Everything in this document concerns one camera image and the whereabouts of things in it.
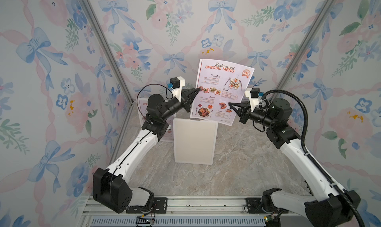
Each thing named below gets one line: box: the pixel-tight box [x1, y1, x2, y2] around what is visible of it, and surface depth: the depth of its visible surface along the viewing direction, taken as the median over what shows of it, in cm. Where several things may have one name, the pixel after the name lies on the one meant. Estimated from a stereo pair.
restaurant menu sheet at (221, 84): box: [190, 58, 255, 127], surface depth 63 cm
